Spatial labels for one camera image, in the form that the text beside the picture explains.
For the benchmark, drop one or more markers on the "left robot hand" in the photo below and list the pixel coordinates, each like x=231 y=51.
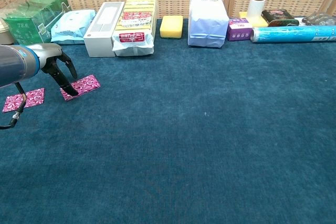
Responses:
x=51 y=54

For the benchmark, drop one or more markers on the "pink patterned rectangular block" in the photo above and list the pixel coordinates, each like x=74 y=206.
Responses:
x=34 y=98
x=86 y=81
x=84 y=93

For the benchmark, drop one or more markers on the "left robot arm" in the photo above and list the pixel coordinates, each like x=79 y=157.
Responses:
x=13 y=64

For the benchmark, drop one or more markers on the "light blue wet wipes pack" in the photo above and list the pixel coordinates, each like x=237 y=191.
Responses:
x=71 y=28

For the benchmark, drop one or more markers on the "green tea bag box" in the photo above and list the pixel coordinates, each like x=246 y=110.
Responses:
x=26 y=30

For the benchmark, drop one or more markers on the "beige lidded food container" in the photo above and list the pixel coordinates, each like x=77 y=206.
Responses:
x=5 y=36

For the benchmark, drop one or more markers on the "white power strip box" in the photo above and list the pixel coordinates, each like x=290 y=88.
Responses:
x=101 y=37

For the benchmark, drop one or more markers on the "yellow sponge multipack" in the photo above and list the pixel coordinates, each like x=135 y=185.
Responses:
x=135 y=24

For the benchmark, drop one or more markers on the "plain yellow sponge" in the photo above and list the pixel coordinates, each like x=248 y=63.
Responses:
x=171 y=27

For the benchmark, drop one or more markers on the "blue carpet table mat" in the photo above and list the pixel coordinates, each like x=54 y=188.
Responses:
x=183 y=129

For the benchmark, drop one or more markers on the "white paper bag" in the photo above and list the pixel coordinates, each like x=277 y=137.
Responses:
x=207 y=22

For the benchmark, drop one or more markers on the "small purple box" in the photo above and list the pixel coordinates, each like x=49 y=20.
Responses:
x=239 y=30

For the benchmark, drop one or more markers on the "white roll with cardboard core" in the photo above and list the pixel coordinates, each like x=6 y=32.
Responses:
x=256 y=9

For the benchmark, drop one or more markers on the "flat yellow sponge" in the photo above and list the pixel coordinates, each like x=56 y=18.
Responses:
x=260 y=22

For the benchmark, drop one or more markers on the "dark rectangular tin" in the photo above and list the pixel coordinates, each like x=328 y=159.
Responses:
x=279 y=18

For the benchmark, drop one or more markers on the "blue cling film roll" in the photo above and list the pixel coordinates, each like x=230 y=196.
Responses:
x=291 y=34

